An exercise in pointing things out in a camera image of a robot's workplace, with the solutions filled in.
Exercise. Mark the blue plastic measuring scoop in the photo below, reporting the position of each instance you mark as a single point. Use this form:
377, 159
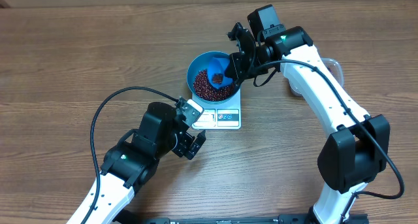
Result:
216, 72

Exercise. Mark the teal round bowl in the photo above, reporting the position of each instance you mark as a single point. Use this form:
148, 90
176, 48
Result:
201, 63

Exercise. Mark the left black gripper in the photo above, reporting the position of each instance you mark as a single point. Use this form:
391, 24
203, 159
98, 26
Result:
183, 145

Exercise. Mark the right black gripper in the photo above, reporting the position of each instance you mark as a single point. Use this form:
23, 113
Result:
238, 63

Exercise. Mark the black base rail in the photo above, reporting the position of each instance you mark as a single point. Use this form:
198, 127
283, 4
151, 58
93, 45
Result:
222, 220

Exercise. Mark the red beans in bowl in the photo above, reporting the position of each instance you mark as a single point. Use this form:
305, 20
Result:
206, 91

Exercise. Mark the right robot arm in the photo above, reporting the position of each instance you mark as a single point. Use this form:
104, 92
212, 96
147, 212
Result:
357, 143

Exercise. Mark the clear plastic food container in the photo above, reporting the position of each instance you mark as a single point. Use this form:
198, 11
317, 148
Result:
334, 68

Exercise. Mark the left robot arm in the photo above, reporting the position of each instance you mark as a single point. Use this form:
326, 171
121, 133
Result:
134, 160

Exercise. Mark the white digital kitchen scale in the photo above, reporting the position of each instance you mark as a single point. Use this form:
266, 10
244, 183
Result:
220, 115

